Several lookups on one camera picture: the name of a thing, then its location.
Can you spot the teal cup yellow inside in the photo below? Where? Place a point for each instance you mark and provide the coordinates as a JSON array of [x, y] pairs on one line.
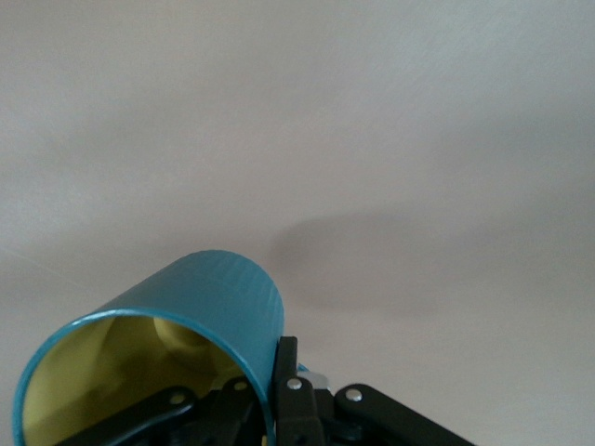
[[218, 288]]

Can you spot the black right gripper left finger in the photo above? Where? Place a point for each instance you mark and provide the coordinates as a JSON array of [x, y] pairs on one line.
[[232, 409]]

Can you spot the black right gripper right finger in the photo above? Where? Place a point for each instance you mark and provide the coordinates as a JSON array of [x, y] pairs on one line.
[[297, 418]]

